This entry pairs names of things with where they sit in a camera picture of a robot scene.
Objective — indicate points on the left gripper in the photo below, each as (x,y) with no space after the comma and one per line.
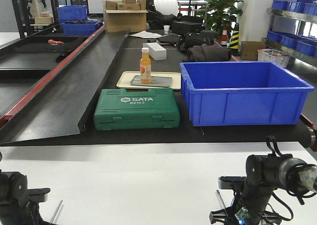
(29,214)

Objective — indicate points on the blue bin with parts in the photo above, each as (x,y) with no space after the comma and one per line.
(85,28)

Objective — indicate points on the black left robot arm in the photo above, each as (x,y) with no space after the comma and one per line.
(19,205)

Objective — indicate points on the black yellow traffic cone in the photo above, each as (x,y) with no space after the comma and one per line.
(234,41)

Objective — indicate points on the white mesh basket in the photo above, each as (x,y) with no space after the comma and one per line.
(273,55)

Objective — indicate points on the beige plastic tray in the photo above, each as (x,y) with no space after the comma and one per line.
(126,77)

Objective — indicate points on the large cardboard box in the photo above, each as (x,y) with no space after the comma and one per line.
(123,20)

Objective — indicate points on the white paper cup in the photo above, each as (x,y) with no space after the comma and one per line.
(166,29)

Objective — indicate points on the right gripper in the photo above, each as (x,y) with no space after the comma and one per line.
(248,206)

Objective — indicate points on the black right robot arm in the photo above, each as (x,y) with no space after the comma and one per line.
(264,175)

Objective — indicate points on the small metal tray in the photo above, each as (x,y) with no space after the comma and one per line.
(156,81)

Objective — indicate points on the green potted plant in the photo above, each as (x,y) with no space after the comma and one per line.
(221,13)

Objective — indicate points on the small brown cardboard box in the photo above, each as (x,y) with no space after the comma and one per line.
(249,49)

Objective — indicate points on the large blue plastic bin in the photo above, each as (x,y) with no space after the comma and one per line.
(242,93)

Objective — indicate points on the orange handled tool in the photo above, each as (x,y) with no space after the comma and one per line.
(54,42)

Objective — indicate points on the white rectangular box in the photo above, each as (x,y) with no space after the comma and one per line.
(157,52)

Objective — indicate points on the dark grey folded cloth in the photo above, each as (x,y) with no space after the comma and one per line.
(207,53)

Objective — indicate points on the orange juice bottle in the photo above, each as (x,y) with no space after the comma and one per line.
(145,66)

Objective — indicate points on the green SATA tool case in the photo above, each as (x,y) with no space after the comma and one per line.
(121,109)

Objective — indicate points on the black bag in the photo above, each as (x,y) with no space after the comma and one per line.
(191,39)

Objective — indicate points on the blue bin stacked upper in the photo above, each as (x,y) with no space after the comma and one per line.
(72,12)

